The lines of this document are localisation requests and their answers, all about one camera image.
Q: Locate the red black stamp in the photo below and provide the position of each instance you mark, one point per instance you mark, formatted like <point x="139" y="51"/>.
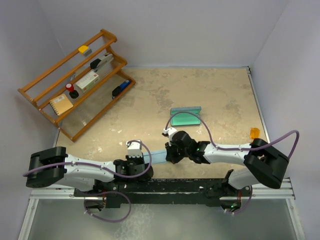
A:
<point x="72" y="91"/>

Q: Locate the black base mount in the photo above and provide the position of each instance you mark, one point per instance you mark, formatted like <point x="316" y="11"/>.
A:
<point x="211" y="192"/>

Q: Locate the white green box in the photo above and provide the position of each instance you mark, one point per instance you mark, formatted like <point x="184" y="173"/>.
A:
<point x="88" y="81"/>

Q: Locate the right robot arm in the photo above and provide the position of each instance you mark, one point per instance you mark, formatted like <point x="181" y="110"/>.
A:
<point x="261" y="163"/>

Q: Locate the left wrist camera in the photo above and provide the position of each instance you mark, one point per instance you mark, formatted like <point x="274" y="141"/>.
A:
<point x="134" y="148"/>

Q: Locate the yellow grey eraser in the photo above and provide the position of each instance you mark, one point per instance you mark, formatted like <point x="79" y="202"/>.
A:
<point x="85" y="50"/>

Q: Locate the metal binder clip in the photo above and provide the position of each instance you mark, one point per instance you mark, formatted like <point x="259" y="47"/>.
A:
<point x="72" y="76"/>

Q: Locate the orange sunglasses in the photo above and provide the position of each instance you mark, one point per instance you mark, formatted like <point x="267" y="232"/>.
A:
<point x="254" y="133"/>

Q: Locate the grey glasses case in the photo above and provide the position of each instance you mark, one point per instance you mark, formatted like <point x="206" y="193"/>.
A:
<point x="185" y="119"/>

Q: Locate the blue cleaning cloth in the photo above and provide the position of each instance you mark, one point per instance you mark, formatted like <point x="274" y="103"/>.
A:
<point x="157" y="157"/>

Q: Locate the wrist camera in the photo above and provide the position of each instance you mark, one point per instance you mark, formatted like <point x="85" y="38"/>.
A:
<point x="169" y="133"/>
<point x="134" y="148"/>

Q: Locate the brown spiral notebook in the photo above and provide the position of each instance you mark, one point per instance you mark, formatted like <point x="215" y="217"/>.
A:
<point x="60" y="104"/>

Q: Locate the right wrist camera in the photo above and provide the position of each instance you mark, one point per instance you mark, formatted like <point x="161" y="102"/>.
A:
<point x="169" y="133"/>

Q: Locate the wooden shelf rack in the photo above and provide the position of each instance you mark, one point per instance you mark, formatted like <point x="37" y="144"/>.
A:
<point x="90" y="105"/>

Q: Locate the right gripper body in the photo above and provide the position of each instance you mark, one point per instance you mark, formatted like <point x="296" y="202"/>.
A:
<point x="176" y="154"/>

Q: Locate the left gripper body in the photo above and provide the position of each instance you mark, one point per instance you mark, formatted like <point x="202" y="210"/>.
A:
<point x="136" y="161"/>

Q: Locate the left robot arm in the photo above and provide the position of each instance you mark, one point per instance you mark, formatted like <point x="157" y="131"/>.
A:
<point x="54" y="166"/>

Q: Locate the black white stapler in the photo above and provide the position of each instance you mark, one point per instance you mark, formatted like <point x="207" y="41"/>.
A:
<point x="100" y="61"/>

